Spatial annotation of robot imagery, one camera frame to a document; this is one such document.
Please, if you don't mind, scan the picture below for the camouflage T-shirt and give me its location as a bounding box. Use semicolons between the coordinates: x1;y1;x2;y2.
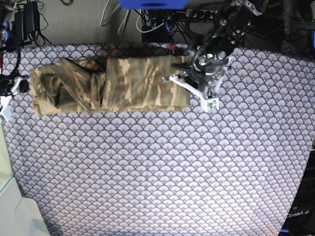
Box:
30;55;191;116

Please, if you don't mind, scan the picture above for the purple fan-pattern tablecloth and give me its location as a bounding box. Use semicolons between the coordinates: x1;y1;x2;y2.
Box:
3;49;315;236

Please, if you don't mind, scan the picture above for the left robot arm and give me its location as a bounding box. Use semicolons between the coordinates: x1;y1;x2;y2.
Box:
162;0;261;112

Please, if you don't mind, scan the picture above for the black power strip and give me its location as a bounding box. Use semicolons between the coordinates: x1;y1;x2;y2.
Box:
192;9;218;21

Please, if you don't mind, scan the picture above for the red black clamp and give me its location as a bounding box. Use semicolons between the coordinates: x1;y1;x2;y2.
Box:
168;43;176;55

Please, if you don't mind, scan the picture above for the black power adapter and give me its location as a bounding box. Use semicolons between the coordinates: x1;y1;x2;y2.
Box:
14;0;40;42

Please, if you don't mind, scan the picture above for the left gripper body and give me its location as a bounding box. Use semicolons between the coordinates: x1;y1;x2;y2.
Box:
182;46;234;96

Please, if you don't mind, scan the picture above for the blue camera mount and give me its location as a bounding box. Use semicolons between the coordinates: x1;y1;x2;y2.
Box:
119;0;188;9

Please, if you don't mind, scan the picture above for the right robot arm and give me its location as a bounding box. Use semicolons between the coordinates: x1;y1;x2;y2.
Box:
0;25;30;123

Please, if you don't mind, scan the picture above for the black OpenArm case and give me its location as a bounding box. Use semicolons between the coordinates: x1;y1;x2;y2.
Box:
279;150;315;236

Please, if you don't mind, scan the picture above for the black box under table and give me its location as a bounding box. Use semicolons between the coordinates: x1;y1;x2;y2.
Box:
142;26;169;43

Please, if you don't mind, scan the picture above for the white plastic bin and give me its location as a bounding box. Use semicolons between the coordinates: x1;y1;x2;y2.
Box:
0;127;49;236

